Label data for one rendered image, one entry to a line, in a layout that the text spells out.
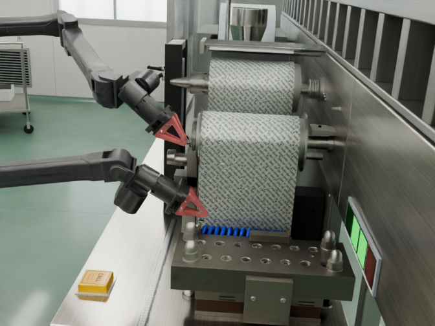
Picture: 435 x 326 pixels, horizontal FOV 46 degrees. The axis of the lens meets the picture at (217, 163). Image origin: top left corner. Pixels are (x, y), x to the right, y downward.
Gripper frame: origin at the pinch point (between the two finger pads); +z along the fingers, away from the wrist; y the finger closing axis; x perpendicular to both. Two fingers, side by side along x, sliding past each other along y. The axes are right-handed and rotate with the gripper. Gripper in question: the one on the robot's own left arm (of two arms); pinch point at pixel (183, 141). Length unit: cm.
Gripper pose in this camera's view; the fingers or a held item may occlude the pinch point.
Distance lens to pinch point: 131.1
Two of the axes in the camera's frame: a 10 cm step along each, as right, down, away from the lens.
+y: -0.8, 2.8, -9.6
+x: 6.8, -6.9, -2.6
